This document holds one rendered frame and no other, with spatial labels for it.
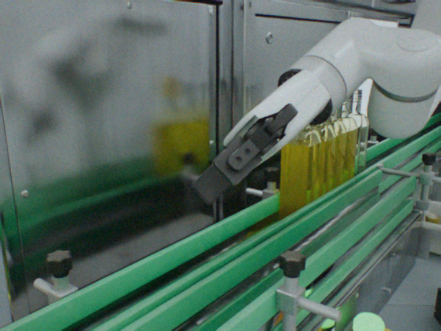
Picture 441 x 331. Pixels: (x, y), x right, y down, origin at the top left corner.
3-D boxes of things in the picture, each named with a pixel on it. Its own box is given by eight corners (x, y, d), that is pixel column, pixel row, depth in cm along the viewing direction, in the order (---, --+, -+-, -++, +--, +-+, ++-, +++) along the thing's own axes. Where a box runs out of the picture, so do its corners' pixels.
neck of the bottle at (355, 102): (350, 109, 98) (351, 88, 97) (363, 111, 96) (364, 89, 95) (344, 112, 96) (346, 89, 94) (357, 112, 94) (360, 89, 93)
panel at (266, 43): (381, 118, 158) (391, 18, 149) (389, 119, 156) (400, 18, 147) (231, 174, 90) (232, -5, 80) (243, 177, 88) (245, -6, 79)
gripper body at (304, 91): (271, 87, 57) (212, 140, 53) (308, 46, 48) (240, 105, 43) (311, 130, 57) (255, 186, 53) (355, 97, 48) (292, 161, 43)
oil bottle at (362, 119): (340, 198, 106) (346, 109, 100) (362, 203, 102) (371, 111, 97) (329, 205, 101) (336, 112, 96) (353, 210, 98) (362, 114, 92)
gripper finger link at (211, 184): (222, 156, 55) (184, 190, 53) (230, 147, 52) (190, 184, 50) (240, 174, 55) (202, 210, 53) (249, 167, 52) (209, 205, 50)
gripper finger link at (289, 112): (278, 114, 49) (244, 145, 47) (309, 85, 42) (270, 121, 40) (286, 121, 49) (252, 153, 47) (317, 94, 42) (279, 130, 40)
